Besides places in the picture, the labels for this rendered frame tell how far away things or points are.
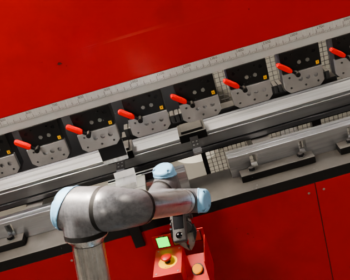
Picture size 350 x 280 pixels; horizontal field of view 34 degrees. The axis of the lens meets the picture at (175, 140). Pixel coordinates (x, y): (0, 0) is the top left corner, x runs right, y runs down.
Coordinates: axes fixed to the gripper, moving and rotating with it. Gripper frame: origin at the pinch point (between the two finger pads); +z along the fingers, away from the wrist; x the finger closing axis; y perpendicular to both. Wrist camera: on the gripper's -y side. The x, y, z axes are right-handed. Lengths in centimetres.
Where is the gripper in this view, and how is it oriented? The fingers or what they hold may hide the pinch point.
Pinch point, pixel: (189, 248)
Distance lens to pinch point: 208.8
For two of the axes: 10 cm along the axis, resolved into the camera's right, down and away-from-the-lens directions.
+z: 2.7, 8.1, 5.2
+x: -9.6, 2.1, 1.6
